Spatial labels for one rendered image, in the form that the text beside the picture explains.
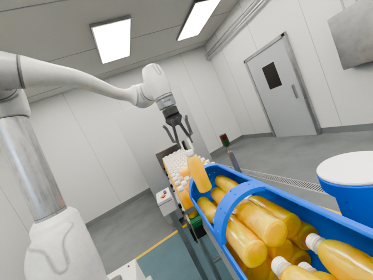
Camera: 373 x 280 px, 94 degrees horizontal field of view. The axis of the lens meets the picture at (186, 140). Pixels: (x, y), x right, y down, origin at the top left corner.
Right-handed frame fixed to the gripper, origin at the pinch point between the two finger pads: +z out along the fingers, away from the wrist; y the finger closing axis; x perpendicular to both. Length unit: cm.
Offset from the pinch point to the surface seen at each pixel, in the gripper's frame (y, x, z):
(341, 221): 12, -58, 18
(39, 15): -70, 168, -201
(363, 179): 49, -34, 36
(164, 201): -23.7, 29.0, 30.3
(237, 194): 2.9, -33.4, 16.2
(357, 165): 58, -27, 36
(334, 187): 44, -27, 38
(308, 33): 313, 180, -56
